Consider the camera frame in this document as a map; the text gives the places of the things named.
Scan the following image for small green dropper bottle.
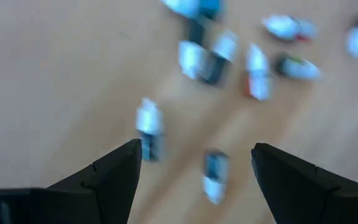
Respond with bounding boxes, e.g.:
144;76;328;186
160;0;225;44

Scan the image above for white tube red green cap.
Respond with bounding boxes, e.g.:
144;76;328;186
261;14;318;42

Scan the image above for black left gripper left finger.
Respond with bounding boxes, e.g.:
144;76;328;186
47;139;143;224

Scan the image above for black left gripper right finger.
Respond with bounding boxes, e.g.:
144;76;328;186
251;142;358;224

